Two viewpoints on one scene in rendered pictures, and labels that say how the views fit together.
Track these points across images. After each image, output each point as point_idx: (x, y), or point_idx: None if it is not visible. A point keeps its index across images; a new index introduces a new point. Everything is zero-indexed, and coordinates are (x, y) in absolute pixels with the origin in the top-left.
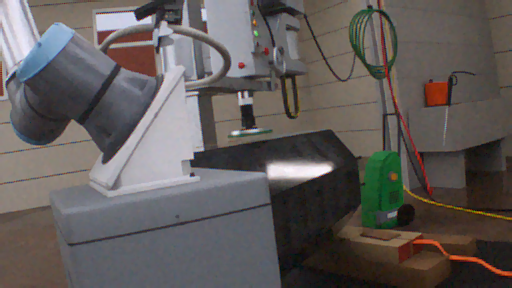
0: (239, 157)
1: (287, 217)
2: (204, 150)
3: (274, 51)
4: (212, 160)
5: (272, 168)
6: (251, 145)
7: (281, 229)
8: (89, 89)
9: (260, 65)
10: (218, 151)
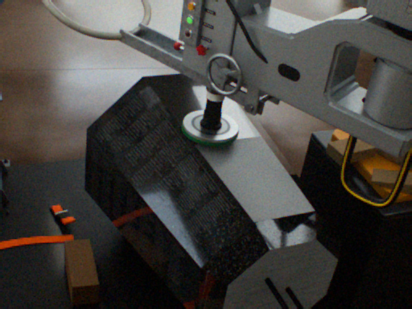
0: (158, 128)
1: (125, 202)
2: (158, 97)
3: (211, 57)
4: (148, 109)
5: (152, 161)
6: (179, 133)
7: (120, 203)
8: None
9: (198, 61)
10: (161, 109)
